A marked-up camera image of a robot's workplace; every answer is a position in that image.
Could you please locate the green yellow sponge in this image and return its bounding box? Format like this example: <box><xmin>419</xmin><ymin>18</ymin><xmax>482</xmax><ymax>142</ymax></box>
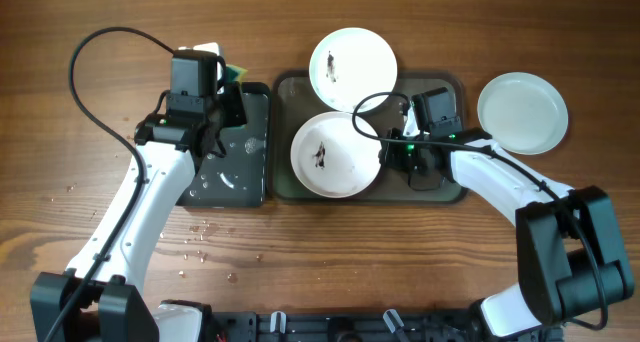
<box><xmin>225</xmin><ymin>64</ymin><xmax>247</xmax><ymax>84</ymax></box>

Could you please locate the white plate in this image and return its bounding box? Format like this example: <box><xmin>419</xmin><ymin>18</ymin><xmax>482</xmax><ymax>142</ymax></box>
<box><xmin>477</xmin><ymin>72</ymin><xmax>569</xmax><ymax>155</ymax></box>
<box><xmin>308</xmin><ymin>27</ymin><xmax>398</xmax><ymax>113</ymax></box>
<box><xmin>290</xmin><ymin>112</ymin><xmax>381</xmax><ymax>199</ymax></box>

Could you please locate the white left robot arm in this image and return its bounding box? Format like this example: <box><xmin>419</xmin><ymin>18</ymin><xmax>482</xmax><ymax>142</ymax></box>
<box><xmin>30</xmin><ymin>44</ymin><xmax>242</xmax><ymax>341</ymax></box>

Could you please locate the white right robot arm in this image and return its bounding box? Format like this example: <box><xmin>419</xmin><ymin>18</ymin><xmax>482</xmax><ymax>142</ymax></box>
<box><xmin>380</xmin><ymin>88</ymin><xmax>635</xmax><ymax>341</ymax></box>

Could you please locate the dark grey serving tray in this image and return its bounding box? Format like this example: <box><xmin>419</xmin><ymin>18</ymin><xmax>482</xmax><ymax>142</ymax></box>
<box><xmin>267</xmin><ymin>70</ymin><xmax>468</xmax><ymax>206</ymax></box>

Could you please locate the black water tray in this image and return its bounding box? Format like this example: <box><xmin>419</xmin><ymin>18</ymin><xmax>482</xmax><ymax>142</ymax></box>
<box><xmin>177</xmin><ymin>82</ymin><xmax>271</xmax><ymax>208</ymax></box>

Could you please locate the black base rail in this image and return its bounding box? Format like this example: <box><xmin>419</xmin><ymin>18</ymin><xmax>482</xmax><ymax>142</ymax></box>
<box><xmin>199</xmin><ymin>309</ymin><xmax>564</xmax><ymax>342</ymax></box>

